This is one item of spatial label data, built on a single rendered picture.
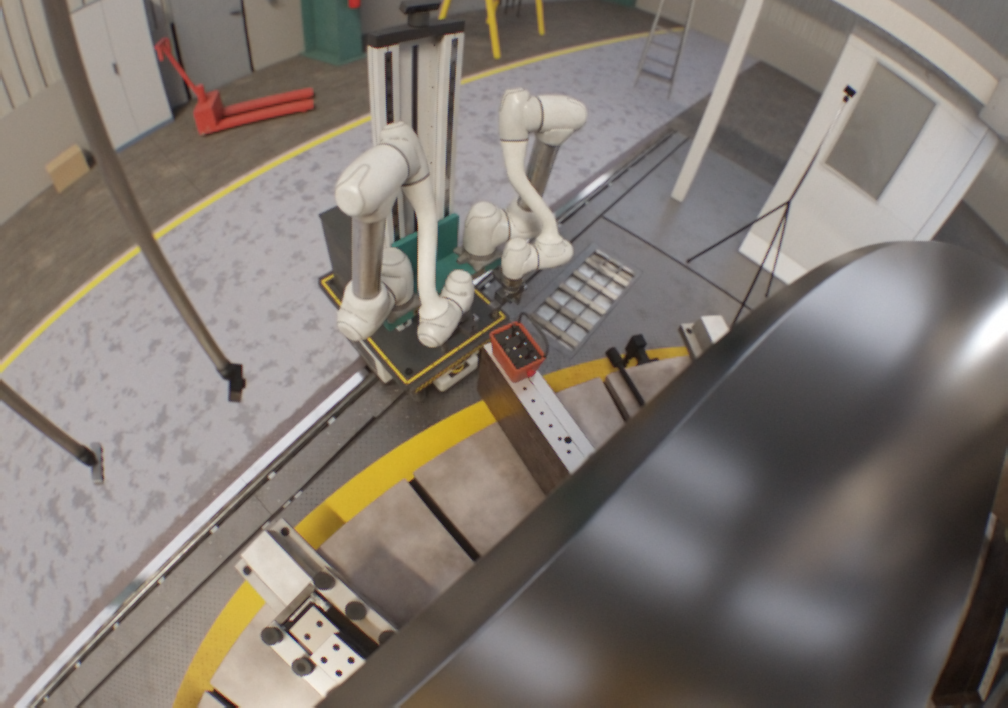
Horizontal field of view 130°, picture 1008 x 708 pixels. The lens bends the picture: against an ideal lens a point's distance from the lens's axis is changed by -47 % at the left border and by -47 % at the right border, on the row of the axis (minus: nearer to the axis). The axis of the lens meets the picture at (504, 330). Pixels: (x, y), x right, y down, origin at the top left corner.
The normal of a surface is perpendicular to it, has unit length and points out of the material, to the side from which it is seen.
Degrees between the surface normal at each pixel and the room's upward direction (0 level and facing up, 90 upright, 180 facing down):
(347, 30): 90
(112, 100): 90
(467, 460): 0
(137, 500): 0
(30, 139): 90
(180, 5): 90
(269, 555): 0
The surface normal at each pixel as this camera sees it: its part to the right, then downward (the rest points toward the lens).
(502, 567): -0.42, -0.85
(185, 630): 0.11, -0.59
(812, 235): -0.61, 0.59
